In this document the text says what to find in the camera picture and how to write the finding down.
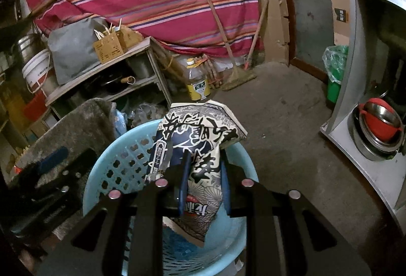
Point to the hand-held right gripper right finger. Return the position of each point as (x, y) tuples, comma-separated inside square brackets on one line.
[(225, 190)]

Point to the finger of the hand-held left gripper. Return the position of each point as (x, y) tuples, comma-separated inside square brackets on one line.
[(79, 165), (54, 158)]

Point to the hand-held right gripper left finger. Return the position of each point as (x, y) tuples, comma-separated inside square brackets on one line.
[(184, 187)]

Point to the light blue plastic basket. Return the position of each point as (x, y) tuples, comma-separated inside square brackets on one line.
[(127, 161)]

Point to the grey shaggy rug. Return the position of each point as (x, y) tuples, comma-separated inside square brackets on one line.
[(79, 123)]

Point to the red woven basket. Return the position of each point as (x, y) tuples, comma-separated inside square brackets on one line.
[(35, 106)]

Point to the white plastic bucket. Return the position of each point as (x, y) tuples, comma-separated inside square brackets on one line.
[(36, 71)]

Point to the yellow capped oil bottle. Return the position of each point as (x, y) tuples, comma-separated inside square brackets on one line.
[(196, 82)]

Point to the grey cloth cover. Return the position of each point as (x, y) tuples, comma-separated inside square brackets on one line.
[(74, 53)]

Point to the steel pot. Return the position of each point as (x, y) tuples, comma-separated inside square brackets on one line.
[(28, 47)]

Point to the yellow chopstick holder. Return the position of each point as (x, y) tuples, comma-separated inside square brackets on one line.
[(107, 47)]

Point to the low wooden cabinet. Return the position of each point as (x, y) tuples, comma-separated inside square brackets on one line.
[(139, 50)]

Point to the green bin with plastic bag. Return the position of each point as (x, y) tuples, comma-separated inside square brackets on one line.
[(336, 73)]

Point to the red plastic colander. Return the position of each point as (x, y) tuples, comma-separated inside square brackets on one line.
[(376, 130)]

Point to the stack of flattened cardboard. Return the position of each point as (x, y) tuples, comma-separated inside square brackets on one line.
[(272, 34)]

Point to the wooden framed glass door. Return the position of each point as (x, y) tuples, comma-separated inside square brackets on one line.
[(304, 9)]

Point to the grey metal cabinet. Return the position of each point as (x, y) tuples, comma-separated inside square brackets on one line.
[(358, 41)]

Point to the cardboard box dark label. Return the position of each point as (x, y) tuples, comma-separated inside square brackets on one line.
[(340, 9)]

